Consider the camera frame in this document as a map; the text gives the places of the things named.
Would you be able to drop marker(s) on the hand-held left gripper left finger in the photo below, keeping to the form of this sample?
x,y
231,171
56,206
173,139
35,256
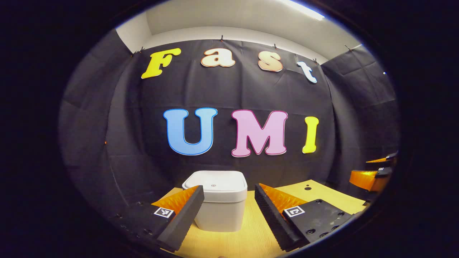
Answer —
x,y
183,218

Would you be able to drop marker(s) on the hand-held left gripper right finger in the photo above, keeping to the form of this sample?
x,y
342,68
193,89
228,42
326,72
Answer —
x,y
274,222

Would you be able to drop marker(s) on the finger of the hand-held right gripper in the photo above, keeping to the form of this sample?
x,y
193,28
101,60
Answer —
x,y
380,165
383,173

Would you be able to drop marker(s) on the white desktop garbage bin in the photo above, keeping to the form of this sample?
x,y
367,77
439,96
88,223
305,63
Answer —
x,y
222,211

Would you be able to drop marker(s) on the wooden desktop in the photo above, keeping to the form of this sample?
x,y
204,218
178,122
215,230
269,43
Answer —
x,y
251,240

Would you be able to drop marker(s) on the black backdrop cloth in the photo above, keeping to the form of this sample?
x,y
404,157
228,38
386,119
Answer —
x,y
233,93

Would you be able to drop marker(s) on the row of small cloth clips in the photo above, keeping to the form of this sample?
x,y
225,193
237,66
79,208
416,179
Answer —
x,y
221,38

